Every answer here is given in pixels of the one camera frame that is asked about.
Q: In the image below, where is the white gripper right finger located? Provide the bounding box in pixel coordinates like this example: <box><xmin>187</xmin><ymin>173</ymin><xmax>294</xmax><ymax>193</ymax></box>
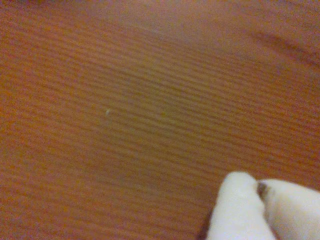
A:
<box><xmin>259</xmin><ymin>178</ymin><xmax>320</xmax><ymax>240</ymax></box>

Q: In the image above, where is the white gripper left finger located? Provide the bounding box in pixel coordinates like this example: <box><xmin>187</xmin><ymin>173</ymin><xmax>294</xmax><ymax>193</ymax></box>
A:
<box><xmin>206</xmin><ymin>171</ymin><xmax>276</xmax><ymax>240</ymax></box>

